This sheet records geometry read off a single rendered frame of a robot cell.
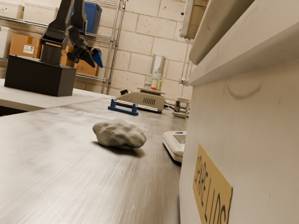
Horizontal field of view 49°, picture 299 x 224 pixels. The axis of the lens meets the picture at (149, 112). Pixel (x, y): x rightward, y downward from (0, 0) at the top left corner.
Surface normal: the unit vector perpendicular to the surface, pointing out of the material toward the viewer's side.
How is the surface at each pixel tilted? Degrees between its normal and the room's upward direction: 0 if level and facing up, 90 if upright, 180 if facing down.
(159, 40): 90
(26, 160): 0
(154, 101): 90
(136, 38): 90
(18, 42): 90
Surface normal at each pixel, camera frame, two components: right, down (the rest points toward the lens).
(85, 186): 0.19, -0.98
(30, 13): -0.06, 0.11
